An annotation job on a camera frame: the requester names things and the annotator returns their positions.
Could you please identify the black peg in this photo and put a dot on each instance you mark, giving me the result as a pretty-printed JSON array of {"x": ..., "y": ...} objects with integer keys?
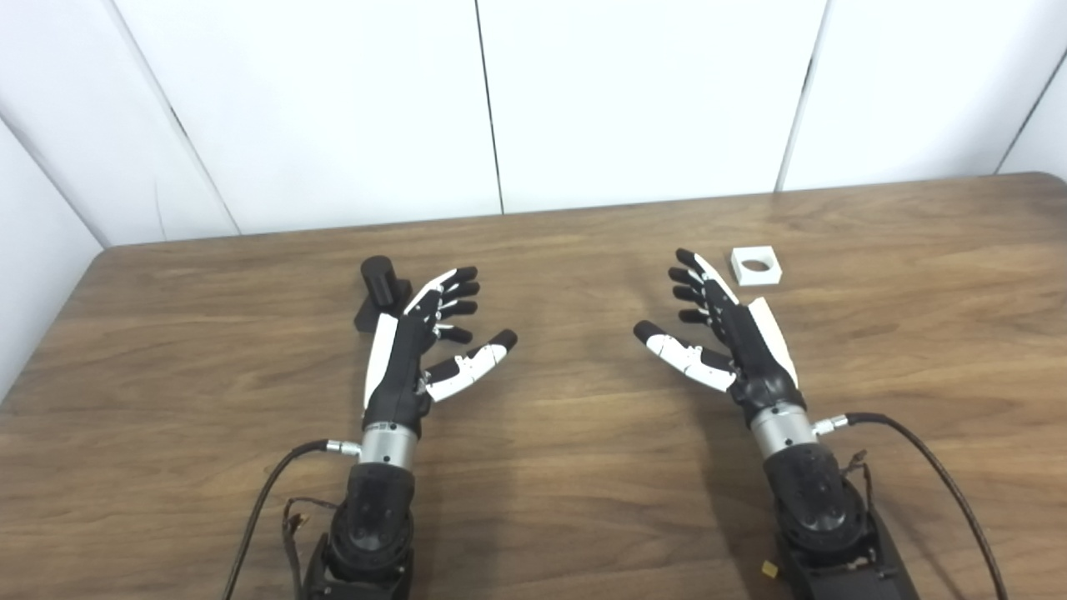
[{"x": 379, "y": 279}]

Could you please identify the white square piece with hole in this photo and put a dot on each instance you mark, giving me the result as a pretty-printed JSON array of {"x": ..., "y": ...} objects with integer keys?
[{"x": 739, "y": 271}]

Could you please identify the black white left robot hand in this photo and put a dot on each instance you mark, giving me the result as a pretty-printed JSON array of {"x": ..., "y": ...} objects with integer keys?
[{"x": 400, "y": 367}]

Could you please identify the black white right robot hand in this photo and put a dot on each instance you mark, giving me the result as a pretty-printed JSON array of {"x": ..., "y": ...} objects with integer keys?
[{"x": 758, "y": 358}]

